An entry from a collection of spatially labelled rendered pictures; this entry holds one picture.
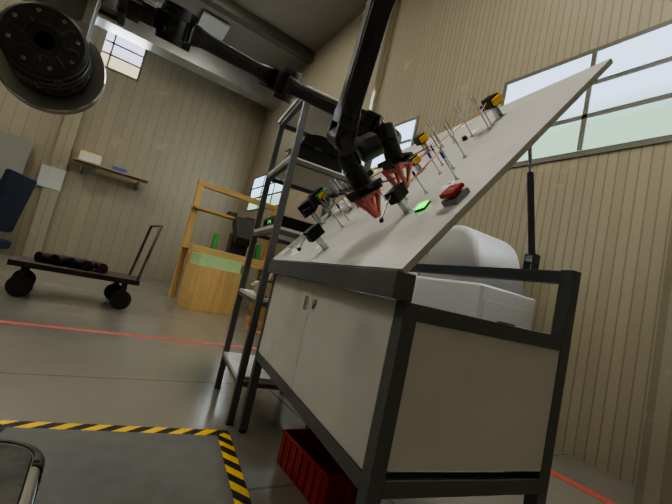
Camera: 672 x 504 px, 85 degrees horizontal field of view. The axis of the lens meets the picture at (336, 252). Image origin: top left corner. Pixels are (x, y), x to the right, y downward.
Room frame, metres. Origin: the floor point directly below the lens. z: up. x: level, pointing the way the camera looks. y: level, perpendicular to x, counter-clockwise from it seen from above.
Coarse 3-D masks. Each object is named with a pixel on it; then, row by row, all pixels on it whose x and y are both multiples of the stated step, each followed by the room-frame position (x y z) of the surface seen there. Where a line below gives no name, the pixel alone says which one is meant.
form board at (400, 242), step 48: (528, 96) 1.32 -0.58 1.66; (576, 96) 1.03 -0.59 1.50; (432, 144) 1.71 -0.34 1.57; (480, 144) 1.22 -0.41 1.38; (528, 144) 0.96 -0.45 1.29; (384, 192) 1.54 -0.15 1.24; (432, 192) 1.13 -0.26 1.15; (480, 192) 0.91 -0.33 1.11; (336, 240) 1.40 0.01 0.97; (384, 240) 1.06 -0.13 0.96; (432, 240) 0.86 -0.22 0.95
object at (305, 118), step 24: (288, 120) 2.35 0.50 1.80; (312, 120) 2.33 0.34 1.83; (288, 168) 1.96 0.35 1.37; (312, 168) 2.01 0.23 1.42; (264, 192) 2.46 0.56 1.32; (288, 192) 1.97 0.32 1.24; (288, 240) 2.48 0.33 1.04; (264, 264) 1.97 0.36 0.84; (240, 288) 2.43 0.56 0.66; (264, 288) 1.97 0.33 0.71; (240, 360) 2.31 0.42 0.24; (216, 384) 2.46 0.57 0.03; (240, 384) 1.96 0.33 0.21; (264, 384) 2.02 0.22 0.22
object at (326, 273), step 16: (272, 272) 1.82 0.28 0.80; (288, 272) 1.58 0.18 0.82; (304, 272) 1.39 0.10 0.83; (320, 272) 1.25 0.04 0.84; (336, 272) 1.13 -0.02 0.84; (352, 272) 1.03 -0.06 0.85; (368, 272) 0.95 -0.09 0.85; (384, 272) 0.88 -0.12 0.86; (400, 272) 0.84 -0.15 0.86; (352, 288) 1.01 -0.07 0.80; (368, 288) 0.94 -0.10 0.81; (384, 288) 0.87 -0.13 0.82; (400, 288) 0.84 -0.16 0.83
